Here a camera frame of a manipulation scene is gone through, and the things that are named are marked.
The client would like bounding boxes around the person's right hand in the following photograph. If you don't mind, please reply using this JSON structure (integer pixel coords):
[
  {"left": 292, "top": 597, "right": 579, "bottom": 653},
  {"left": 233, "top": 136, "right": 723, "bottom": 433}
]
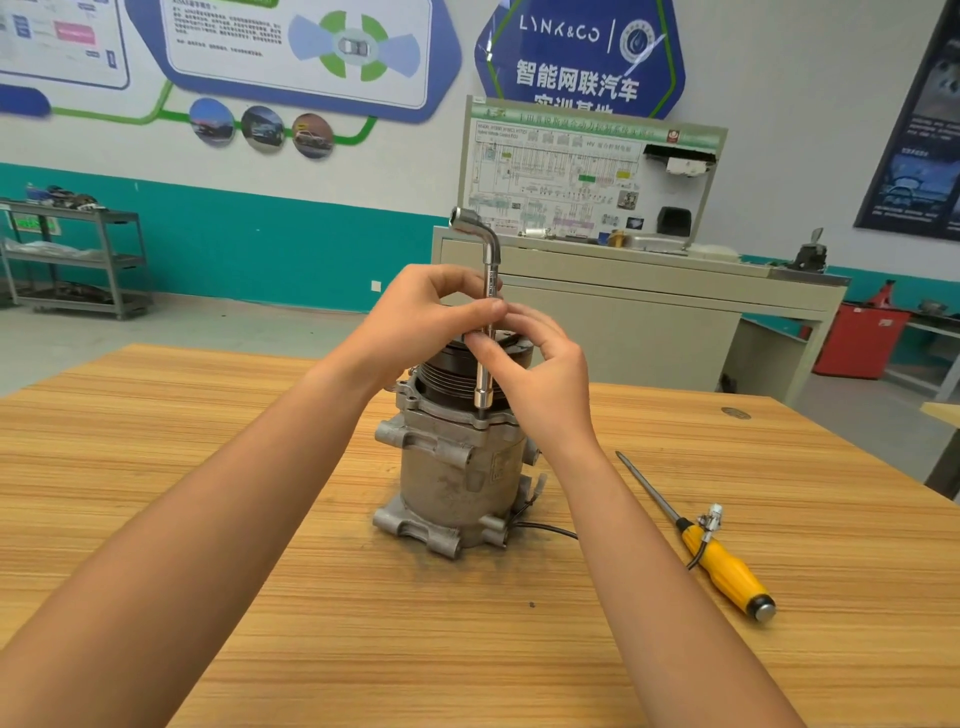
[{"left": 463, "top": 301, "right": 605, "bottom": 464}]

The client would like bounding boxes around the person's left hand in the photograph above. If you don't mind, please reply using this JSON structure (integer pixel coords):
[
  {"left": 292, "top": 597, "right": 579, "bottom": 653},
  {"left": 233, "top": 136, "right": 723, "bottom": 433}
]
[{"left": 330, "top": 262, "right": 512, "bottom": 395}]

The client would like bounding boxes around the silver L-shaped socket wrench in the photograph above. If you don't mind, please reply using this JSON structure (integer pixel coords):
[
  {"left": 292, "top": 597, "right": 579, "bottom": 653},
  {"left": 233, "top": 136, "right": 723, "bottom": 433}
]
[{"left": 450, "top": 207, "right": 504, "bottom": 414}]

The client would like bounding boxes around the grey metal compressor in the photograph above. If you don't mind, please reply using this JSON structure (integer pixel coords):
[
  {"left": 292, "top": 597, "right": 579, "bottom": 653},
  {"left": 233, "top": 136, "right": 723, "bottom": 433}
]
[{"left": 372, "top": 330, "right": 725, "bottom": 572}]

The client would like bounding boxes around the yellow handled screwdriver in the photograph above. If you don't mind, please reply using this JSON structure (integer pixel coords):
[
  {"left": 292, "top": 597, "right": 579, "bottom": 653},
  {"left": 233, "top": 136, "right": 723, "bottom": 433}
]
[{"left": 615, "top": 450, "right": 779, "bottom": 624}]

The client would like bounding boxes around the person's left forearm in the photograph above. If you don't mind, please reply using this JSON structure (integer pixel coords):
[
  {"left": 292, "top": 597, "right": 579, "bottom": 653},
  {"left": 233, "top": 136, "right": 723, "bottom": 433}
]
[{"left": 0, "top": 337, "right": 377, "bottom": 728}]

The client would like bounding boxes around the person's right forearm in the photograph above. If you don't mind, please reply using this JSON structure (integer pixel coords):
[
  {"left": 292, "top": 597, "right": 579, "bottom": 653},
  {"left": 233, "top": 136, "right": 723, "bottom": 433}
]
[{"left": 547, "top": 442, "right": 804, "bottom": 728}]

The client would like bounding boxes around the beige workbench cabinet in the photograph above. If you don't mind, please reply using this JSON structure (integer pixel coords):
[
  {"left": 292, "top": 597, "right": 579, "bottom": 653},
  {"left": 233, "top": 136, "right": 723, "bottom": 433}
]
[{"left": 430, "top": 225, "right": 851, "bottom": 399}]

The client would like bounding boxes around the white wiring display board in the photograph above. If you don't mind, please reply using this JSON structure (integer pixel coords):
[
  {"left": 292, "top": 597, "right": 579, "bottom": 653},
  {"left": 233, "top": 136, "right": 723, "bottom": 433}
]
[{"left": 457, "top": 96, "right": 729, "bottom": 249}]

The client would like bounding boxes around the small black device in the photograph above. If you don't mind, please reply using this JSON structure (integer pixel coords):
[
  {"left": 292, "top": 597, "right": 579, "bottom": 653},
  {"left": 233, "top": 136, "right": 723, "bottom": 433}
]
[{"left": 790, "top": 228, "right": 831, "bottom": 272}]

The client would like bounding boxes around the blue rounded infographic panel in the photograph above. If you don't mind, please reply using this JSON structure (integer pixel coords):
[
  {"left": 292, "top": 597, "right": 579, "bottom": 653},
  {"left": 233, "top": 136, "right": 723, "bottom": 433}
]
[{"left": 124, "top": 0, "right": 465, "bottom": 125}]

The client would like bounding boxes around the red cabinet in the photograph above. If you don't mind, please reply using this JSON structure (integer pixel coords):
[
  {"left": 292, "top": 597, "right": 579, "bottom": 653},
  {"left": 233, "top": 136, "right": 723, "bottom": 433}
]
[{"left": 814, "top": 300, "right": 911, "bottom": 380}]

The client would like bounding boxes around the grey metal shelf cart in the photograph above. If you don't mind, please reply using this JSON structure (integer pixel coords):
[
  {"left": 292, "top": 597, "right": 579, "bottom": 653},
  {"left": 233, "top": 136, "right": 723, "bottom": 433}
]
[{"left": 0, "top": 186, "right": 152, "bottom": 321}]

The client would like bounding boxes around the wooden side table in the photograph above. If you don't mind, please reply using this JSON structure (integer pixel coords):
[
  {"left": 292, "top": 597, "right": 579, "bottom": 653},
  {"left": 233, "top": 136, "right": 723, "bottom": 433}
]
[{"left": 921, "top": 400, "right": 960, "bottom": 500}]

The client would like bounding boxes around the round photo wall decal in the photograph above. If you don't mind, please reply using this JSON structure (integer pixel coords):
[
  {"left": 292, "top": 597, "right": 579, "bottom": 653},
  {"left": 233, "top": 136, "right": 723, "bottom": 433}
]
[
  {"left": 240, "top": 105, "right": 288, "bottom": 155},
  {"left": 187, "top": 97, "right": 237, "bottom": 149},
  {"left": 291, "top": 112, "right": 336, "bottom": 161}
]

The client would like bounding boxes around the blue hexagon wall sign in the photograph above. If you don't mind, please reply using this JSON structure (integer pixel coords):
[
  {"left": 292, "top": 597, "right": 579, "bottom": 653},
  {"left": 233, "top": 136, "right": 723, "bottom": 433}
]
[{"left": 474, "top": 0, "right": 689, "bottom": 120}]

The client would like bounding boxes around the dark wall poster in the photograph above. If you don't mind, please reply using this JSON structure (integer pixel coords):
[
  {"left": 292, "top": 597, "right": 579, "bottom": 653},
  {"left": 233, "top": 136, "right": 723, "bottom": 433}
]
[{"left": 853, "top": 0, "right": 960, "bottom": 242}]

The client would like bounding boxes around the white infographic wall panel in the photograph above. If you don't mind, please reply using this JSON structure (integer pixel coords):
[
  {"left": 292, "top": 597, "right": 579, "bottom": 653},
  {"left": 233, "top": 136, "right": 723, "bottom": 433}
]
[{"left": 0, "top": 0, "right": 134, "bottom": 90}]

